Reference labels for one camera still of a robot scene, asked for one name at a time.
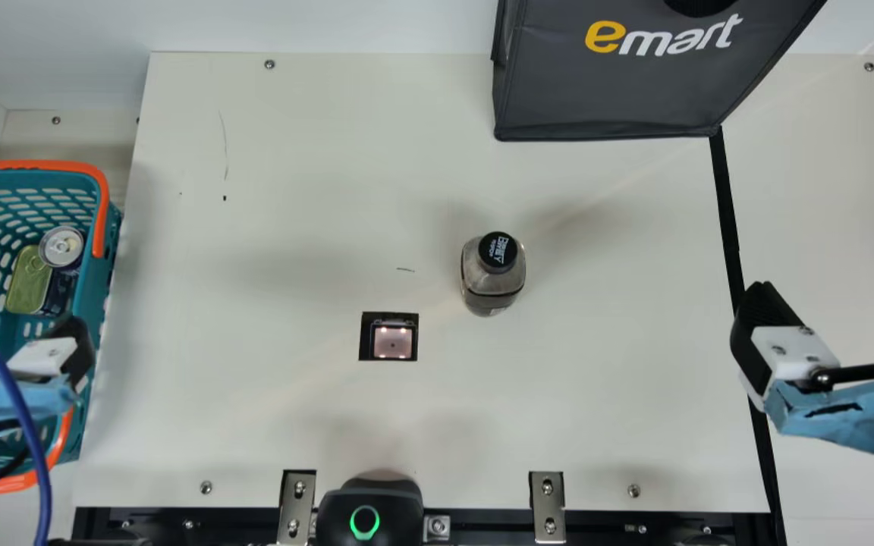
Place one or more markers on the small square scanner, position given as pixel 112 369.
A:
pixel 391 341

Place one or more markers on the black device with green light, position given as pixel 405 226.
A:
pixel 365 500

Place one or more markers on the rectangular tin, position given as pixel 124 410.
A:
pixel 27 280

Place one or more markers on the dark coffee bottle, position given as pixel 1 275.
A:
pixel 492 287

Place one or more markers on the can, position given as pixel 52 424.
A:
pixel 62 246

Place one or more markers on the black strip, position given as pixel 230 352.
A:
pixel 725 220

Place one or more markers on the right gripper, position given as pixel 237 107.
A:
pixel 847 413

